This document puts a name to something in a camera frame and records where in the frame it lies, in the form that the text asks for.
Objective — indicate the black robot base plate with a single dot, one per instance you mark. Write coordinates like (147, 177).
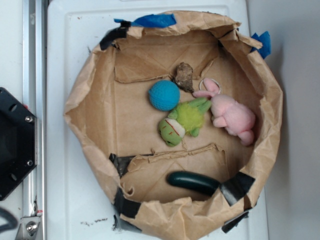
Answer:
(17, 143)

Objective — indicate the green plush frog toy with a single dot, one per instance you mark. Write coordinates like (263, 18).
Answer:
(187, 118)

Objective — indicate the pink plush bunny toy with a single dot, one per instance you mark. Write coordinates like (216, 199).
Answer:
(236, 118)

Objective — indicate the brown paper bag bin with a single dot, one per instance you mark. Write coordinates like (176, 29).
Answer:
(110, 113)

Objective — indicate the dark green plastic pickle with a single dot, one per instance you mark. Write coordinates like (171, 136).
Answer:
(193, 181)

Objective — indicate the aluminium extrusion rail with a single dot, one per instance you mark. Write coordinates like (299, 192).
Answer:
(34, 93)

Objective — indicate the brown rock-like lump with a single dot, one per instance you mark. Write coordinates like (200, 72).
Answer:
(184, 77)

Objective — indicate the blue rubber ball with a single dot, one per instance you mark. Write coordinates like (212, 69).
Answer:
(164, 95)

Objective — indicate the metal corner bracket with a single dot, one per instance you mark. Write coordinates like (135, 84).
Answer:
(28, 228)

